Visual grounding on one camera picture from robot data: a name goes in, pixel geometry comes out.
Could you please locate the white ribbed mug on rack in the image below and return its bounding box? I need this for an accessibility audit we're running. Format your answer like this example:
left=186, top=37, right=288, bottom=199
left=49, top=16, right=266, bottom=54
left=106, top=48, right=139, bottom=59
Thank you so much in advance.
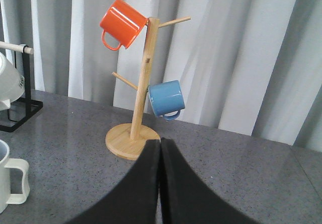
left=0, top=53, right=25, bottom=111

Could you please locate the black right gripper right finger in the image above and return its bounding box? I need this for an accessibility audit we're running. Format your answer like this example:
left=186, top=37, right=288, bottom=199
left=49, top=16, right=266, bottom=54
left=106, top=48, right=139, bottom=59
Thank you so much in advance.
left=159, top=138, right=257, bottom=223

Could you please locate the blue enamel mug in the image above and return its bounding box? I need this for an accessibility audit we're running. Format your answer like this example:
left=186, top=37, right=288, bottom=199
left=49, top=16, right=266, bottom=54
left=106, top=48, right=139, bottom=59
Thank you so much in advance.
left=148, top=80, right=185, bottom=121

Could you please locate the wooden mug tree stand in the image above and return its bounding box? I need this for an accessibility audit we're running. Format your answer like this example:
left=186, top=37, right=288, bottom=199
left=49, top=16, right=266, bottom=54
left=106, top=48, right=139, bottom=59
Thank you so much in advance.
left=105, top=16, right=191, bottom=161

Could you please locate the orange enamel mug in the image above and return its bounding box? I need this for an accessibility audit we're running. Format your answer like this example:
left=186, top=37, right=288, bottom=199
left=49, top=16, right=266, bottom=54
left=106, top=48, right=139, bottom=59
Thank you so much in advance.
left=100, top=0, right=148, bottom=51

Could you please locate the white HOME mug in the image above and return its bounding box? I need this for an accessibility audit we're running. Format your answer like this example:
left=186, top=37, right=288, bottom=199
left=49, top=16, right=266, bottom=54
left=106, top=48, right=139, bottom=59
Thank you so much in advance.
left=1, top=140, right=30, bottom=213

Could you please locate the grey pleated curtain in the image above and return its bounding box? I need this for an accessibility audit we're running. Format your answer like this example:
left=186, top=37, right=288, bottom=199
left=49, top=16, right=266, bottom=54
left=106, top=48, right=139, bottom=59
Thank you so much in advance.
left=1, top=0, right=321, bottom=151

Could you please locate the black metal mug rack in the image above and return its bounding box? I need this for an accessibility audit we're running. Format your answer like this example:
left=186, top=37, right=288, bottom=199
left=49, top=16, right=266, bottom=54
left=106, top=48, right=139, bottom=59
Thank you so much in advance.
left=1, top=42, right=43, bottom=132

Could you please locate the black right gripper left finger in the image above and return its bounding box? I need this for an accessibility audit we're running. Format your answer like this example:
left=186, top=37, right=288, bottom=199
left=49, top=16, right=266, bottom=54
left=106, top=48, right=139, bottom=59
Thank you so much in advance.
left=68, top=140, right=160, bottom=223

